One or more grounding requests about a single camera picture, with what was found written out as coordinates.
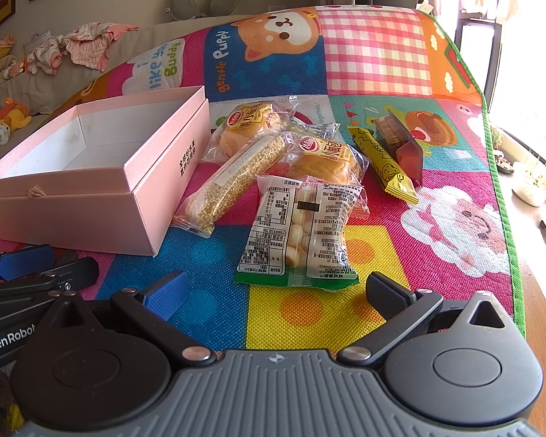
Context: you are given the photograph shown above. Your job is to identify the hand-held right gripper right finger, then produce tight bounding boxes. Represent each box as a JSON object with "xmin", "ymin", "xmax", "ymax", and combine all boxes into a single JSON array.
[{"xmin": 337, "ymin": 272, "xmax": 513, "ymax": 369}]

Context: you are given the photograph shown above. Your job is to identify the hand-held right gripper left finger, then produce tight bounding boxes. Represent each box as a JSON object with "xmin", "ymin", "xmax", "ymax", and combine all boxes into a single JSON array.
[{"xmin": 41, "ymin": 269, "xmax": 214, "ymax": 366}]

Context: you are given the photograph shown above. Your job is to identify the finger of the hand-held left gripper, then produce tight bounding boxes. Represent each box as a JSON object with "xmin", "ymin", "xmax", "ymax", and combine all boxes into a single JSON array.
[
  {"xmin": 0, "ymin": 244, "xmax": 55, "ymax": 283},
  {"xmin": 23, "ymin": 256, "xmax": 100, "ymax": 293}
]

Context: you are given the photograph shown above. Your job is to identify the pink cardboard box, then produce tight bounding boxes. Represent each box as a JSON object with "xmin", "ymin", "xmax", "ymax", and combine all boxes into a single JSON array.
[{"xmin": 0, "ymin": 84, "xmax": 211, "ymax": 256}]

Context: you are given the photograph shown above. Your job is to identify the yellow cheese stick packet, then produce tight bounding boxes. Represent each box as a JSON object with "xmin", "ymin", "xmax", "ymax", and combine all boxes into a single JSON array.
[{"xmin": 348, "ymin": 125, "xmax": 419, "ymax": 205}]

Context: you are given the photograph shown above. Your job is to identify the white round biscuit packet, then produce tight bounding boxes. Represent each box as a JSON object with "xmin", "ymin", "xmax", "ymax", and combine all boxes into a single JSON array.
[{"xmin": 234, "ymin": 174, "xmax": 369, "ymax": 288}]

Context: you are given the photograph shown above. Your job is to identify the bread bun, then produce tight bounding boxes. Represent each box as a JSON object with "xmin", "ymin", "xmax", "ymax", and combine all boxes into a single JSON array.
[
  {"xmin": 209, "ymin": 95, "xmax": 340, "ymax": 165},
  {"xmin": 273, "ymin": 133, "xmax": 370, "ymax": 219}
]

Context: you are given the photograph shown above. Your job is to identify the grain bar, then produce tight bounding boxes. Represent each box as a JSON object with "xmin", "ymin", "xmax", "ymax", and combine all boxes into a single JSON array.
[{"xmin": 173, "ymin": 134, "xmax": 288, "ymax": 238}]

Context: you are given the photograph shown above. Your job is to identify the orange yellow plush toy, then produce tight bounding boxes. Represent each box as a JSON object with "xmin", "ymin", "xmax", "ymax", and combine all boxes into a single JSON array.
[{"xmin": 0, "ymin": 98, "xmax": 32, "ymax": 146}]

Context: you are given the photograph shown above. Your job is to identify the dark plant pot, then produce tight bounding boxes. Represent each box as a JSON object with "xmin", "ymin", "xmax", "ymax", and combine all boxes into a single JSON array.
[{"xmin": 491, "ymin": 148, "xmax": 516, "ymax": 176}]

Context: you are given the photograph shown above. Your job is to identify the white plant pot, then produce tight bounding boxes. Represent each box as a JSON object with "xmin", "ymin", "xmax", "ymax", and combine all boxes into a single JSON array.
[{"xmin": 512, "ymin": 164, "xmax": 546, "ymax": 206}]

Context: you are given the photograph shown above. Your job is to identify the white patterned baby clothes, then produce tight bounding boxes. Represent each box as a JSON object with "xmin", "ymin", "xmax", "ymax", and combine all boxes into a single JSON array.
[{"xmin": 25, "ymin": 39, "xmax": 69, "ymax": 76}]

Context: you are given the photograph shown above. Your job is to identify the white paper card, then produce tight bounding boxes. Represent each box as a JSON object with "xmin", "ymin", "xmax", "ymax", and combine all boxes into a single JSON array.
[{"xmin": 23, "ymin": 29, "xmax": 53, "ymax": 46}]

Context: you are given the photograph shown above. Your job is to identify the pink baby clothes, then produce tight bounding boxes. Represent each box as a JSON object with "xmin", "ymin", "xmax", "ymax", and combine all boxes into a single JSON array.
[{"xmin": 64, "ymin": 22, "xmax": 139, "ymax": 72}]

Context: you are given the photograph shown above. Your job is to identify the colourful cartoon play mat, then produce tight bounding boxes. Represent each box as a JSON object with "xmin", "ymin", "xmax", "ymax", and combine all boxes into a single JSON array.
[{"xmin": 0, "ymin": 5, "xmax": 526, "ymax": 338}]

